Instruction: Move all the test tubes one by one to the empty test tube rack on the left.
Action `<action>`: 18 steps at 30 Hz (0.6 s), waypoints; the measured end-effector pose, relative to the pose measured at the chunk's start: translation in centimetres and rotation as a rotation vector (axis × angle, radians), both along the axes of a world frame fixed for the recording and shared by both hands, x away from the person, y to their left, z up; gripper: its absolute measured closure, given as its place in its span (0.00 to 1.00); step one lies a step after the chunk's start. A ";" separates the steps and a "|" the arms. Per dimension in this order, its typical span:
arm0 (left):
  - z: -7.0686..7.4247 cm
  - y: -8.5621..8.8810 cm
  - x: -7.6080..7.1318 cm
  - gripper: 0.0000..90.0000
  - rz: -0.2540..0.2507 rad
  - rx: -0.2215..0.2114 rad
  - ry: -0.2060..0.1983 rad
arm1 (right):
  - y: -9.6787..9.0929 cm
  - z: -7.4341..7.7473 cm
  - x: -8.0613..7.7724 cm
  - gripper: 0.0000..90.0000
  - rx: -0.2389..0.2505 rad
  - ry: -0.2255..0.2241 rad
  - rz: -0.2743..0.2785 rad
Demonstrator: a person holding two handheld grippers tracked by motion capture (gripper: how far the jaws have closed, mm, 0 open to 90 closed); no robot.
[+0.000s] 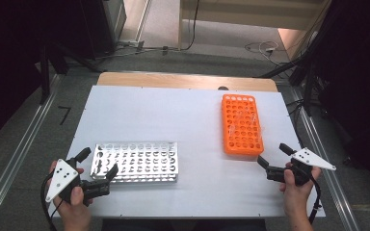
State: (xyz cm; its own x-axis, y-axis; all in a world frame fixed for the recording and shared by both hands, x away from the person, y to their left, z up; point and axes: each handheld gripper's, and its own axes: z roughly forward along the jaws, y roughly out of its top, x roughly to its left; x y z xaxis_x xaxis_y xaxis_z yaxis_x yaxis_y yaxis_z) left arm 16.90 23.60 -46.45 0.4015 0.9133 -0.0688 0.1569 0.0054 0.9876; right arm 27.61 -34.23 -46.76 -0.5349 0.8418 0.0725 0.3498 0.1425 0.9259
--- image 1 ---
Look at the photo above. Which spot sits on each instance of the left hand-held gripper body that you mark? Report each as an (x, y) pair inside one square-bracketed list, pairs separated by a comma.
[(61, 179)]

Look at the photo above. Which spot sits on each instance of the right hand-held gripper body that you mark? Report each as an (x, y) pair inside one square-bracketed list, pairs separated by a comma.
[(313, 159)]

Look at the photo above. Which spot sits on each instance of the orange plastic test tube rack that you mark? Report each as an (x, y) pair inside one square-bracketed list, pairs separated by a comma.
[(242, 150)]

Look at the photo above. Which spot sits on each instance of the clear test tube rack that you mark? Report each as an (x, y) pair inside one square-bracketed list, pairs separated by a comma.
[(141, 160)]

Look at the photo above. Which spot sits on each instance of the group of clear test tubes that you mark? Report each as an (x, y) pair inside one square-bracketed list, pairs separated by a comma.
[(253, 119)]

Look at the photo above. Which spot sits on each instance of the person's left hand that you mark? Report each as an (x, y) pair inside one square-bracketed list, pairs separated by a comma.
[(74, 211)]

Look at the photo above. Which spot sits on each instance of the person's right hand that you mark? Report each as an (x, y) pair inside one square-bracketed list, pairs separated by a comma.
[(297, 195)]

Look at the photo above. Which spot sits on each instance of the white work board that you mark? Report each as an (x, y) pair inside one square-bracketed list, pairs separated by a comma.
[(189, 192)]

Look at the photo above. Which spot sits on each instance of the dark round table grommet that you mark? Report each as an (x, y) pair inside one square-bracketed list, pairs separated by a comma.
[(223, 88)]

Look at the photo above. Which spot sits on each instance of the dark curtain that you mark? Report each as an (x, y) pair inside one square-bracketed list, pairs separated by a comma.
[(9, 64), (359, 80)]

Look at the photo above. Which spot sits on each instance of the wooden table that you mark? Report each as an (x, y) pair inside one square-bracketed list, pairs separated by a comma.
[(173, 80)]

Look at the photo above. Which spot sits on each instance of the dark metal cabinet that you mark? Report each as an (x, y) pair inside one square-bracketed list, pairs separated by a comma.
[(109, 19)]

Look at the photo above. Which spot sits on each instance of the light wooden shelf unit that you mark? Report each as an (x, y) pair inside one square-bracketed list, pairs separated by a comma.
[(237, 9)]

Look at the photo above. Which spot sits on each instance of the aluminium floor rail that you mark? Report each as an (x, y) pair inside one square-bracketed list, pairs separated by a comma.
[(337, 192), (32, 128)]

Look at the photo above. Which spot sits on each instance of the black metal stand post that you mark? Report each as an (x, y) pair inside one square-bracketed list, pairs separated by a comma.
[(45, 83)]

